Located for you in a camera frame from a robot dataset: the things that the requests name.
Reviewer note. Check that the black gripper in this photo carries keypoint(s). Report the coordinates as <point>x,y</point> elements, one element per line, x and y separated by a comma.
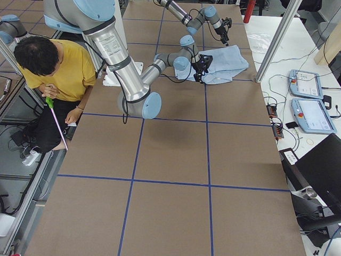
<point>222,33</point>
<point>199,67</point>

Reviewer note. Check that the light blue button-up shirt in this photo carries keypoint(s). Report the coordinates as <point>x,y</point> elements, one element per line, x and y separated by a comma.
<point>227,63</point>

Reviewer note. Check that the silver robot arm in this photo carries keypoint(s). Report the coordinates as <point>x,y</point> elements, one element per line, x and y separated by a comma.
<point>96,20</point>
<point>205,14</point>

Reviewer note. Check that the clear plastic bag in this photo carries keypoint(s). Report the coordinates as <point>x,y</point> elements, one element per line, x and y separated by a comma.
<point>259,42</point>

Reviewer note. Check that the red fire extinguisher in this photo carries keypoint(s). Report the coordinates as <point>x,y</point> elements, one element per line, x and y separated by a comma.
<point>249,10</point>

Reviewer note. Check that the upper orange black usb hub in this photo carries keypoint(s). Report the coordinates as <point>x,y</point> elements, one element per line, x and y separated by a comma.
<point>272,110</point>

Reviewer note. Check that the orange black usb hub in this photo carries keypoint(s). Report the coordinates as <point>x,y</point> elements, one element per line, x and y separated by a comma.
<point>277,129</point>
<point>272,110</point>

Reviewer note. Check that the upper blue teach pendant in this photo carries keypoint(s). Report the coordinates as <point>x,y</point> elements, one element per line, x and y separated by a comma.
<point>305,84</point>

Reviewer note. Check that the blue teach pendant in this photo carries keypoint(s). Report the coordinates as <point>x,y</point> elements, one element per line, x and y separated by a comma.
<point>312,116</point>
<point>305,84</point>

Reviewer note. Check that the lower orange black usb hub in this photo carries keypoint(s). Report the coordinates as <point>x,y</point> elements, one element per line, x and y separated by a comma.
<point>277,129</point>

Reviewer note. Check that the lower blue teach pendant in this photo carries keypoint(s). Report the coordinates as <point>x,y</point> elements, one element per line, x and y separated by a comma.
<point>312,116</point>

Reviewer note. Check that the person in yellow shirt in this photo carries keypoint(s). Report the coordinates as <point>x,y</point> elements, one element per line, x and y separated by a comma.
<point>62,70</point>

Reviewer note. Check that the green pink stick tool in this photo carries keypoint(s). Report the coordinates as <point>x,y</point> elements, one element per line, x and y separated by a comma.
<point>49,102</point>

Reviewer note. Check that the black monitor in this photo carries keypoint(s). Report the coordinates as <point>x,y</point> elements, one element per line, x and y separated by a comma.
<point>315,187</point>

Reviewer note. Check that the white power strip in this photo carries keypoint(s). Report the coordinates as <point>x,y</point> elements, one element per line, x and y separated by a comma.
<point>33,155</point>

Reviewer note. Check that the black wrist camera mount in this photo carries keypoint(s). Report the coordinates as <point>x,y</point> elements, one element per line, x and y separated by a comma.
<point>227,23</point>
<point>205,62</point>

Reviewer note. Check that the aluminium frame post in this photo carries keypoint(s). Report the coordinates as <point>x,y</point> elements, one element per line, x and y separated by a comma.
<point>284,24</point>

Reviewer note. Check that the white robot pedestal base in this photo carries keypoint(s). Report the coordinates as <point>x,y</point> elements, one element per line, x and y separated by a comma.
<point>121,69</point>

